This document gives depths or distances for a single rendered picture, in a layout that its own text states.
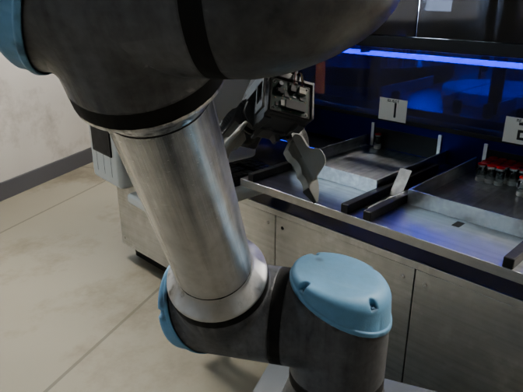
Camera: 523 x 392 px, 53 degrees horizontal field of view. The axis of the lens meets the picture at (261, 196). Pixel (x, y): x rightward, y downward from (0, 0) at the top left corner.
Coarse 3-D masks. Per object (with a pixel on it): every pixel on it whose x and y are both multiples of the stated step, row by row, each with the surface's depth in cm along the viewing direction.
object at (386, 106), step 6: (384, 102) 143; (390, 102) 142; (396, 102) 140; (402, 102) 139; (384, 108) 143; (390, 108) 142; (396, 108) 141; (402, 108) 140; (378, 114) 145; (384, 114) 144; (390, 114) 143; (396, 114) 141; (402, 114) 140; (390, 120) 143; (396, 120) 142; (402, 120) 140
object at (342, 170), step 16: (336, 144) 149; (352, 144) 155; (336, 160) 145; (352, 160) 145; (368, 160) 145; (384, 160) 145; (400, 160) 145; (416, 160) 145; (432, 160) 138; (320, 176) 132; (336, 176) 128; (352, 176) 125; (368, 176) 133; (384, 176) 123
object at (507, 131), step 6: (510, 120) 121; (516, 120) 120; (522, 120) 119; (504, 126) 122; (510, 126) 121; (516, 126) 120; (522, 126) 119; (504, 132) 122; (510, 132) 122; (516, 132) 121; (504, 138) 123; (510, 138) 122; (516, 138) 121; (522, 144) 120
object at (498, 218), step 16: (448, 176) 127; (464, 176) 133; (416, 192) 113; (432, 192) 122; (448, 192) 122; (464, 192) 122; (480, 192) 122; (496, 192) 122; (512, 192) 122; (432, 208) 112; (448, 208) 109; (464, 208) 107; (480, 208) 104; (496, 208) 113; (512, 208) 113; (480, 224) 105; (496, 224) 103; (512, 224) 100
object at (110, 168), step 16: (240, 80) 163; (224, 96) 160; (240, 96) 165; (224, 112) 162; (96, 128) 147; (96, 144) 150; (112, 144) 143; (96, 160) 154; (112, 160) 145; (112, 176) 148; (128, 176) 146
